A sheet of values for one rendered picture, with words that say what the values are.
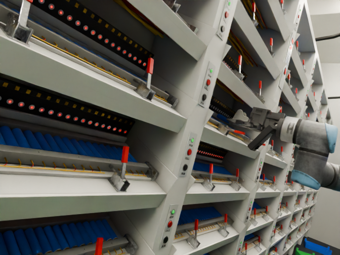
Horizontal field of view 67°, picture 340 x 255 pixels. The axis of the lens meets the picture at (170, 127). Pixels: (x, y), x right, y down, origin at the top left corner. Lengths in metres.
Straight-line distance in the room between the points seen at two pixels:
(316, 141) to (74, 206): 0.75
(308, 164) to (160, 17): 0.65
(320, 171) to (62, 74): 0.81
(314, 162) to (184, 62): 0.52
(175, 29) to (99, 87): 0.25
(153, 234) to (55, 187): 0.33
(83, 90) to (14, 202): 0.19
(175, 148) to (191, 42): 0.27
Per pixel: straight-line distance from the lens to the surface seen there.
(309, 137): 0.95
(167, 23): 0.60
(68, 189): 0.49
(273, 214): 2.02
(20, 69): 0.41
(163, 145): 0.70
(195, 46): 0.69
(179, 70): 0.74
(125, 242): 0.73
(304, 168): 0.95
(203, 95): 0.72
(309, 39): 2.02
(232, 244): 1.38
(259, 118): 1.00
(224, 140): 0.92
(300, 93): 2.09
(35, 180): 0.47
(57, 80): 0.43
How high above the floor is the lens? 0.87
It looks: 3 degrees up
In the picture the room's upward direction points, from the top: 15 degrees clockwise
